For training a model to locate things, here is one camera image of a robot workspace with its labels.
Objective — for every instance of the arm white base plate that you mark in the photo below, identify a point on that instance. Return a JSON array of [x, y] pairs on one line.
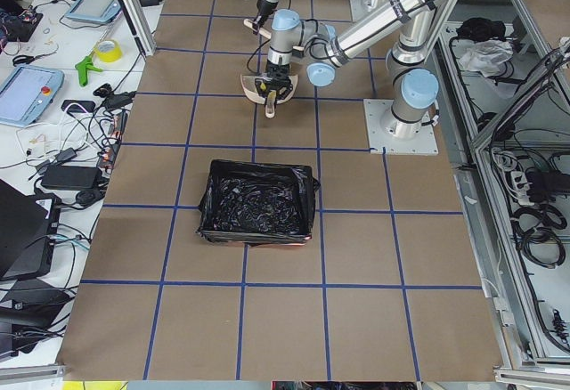
[[388, 135], [367, 5]]

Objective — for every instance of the near blue teach pendant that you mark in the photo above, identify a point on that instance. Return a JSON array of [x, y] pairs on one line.
[[27, 93]]

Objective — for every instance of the crumpled white cloth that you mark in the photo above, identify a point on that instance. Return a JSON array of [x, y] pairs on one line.
[[486, 57]]

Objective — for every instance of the black scissors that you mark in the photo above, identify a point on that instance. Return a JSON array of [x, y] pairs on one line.
[[24, 59]]

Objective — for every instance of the far blue teach pendant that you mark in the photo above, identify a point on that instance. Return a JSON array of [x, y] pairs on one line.
[[93, 11]]

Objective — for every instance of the beige plastic dustpan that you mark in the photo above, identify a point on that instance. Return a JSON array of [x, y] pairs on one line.
[[270, 103]]

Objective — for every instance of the green handled grabber tool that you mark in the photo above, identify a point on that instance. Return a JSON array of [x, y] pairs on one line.
[[84, 67]]

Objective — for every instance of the yellow tape roll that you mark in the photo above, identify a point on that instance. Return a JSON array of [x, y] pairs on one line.
[[108, 51]]

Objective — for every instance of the blue teach pendant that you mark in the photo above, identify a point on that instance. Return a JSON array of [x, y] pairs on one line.
[[27, 93], [93, 11]]

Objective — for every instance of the black lined trash bin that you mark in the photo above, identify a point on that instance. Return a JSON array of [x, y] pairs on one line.
[[258, 204]]

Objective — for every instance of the black laptop computer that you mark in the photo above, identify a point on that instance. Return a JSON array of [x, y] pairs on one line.
[[27, 224]]

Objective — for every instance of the beige hand brush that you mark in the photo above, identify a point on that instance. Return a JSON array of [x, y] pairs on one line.
[[267, 34]]

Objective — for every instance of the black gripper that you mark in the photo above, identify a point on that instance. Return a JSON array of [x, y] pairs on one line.
[[277, 70], [265, 7]]

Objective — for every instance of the black power adapter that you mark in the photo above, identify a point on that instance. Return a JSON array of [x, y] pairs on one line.
[[71, 178]]

